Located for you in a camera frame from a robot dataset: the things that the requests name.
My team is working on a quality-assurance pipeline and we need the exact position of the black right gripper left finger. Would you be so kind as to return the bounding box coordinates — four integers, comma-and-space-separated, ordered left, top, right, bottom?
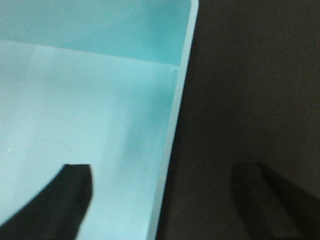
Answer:
0, 164, 93, 240

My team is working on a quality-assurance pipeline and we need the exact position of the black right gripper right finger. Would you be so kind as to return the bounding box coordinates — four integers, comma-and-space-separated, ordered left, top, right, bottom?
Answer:
232, 161, 320, 240

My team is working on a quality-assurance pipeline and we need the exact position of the light blue plastic bin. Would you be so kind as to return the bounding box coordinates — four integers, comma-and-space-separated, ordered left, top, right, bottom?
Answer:
0, 0, 199, 240

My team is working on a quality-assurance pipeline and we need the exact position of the black conveyor belt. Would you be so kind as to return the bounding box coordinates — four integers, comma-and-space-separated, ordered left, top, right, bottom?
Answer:
156, 0, 320, 240

